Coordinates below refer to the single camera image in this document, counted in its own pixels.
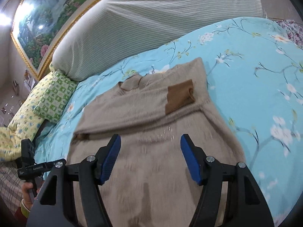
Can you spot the yellow floral pillow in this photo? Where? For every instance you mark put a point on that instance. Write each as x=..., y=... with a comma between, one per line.
x=25, y=124

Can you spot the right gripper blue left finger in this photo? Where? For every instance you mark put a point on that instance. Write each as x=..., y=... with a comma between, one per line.
x=94, y=171

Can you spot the left hand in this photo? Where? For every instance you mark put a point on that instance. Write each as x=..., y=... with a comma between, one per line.
x=26, y=187

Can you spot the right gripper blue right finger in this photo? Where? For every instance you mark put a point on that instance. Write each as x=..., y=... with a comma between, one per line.
x=208, y=173

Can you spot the red knit sleeve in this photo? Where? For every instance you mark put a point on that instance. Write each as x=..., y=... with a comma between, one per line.
x=22, y=214

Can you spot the plaid bed sheet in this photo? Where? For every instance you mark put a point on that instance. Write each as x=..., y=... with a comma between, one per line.
x=11, y=186

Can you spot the beige knit sweater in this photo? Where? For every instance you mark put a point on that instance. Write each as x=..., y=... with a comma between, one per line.
x=150, y=184

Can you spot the gold framed landscape painting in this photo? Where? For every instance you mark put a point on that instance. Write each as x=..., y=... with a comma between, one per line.
x=39, y=26

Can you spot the green white patterned pillow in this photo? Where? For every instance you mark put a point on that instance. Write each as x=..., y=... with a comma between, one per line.
x=55, y=98

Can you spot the light blue floral duvet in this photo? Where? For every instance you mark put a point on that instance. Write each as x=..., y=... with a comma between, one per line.
x=254, y=74

